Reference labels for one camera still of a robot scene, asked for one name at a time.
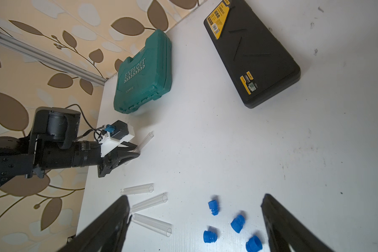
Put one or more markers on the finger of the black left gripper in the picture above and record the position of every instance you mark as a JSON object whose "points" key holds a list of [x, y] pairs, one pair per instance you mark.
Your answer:
{"points": [[123, 157], [127, 146]]}

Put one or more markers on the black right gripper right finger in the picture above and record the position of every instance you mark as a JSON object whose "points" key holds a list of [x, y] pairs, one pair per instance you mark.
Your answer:
{"points": [[285, 232]]}

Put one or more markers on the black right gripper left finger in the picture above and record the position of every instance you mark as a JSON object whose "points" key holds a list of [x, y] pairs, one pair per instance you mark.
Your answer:
{"points": [[107, 233]]}

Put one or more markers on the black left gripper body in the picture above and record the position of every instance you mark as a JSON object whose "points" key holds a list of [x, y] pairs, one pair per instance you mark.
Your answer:
{"points": [[108, 163]]}

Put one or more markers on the clear test tube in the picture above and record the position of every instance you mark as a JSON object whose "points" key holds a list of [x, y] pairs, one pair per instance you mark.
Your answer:
{"points": [[139, 189], [144, 142], [152, 224], [151, 202]]}

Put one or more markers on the blue stopper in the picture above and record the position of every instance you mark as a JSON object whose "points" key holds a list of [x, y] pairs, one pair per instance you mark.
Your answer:
{"points": [[209, 237], [254, 244], [238, 223], [214, 207]]}

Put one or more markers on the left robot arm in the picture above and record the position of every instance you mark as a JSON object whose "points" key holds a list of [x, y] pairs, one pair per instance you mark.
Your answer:
{"points": [[53, 143]]}

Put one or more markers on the green plastic tool case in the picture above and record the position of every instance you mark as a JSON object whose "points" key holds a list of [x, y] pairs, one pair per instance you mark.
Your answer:
{"points": [[146, 76]]}

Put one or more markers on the black tool case yellow label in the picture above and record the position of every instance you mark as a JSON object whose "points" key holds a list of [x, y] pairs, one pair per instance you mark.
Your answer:
{"points": [[257, 63]]}

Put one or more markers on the aluminium frame post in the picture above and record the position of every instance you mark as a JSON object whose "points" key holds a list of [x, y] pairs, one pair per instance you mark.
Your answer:
{"points": [[48, 59]]}

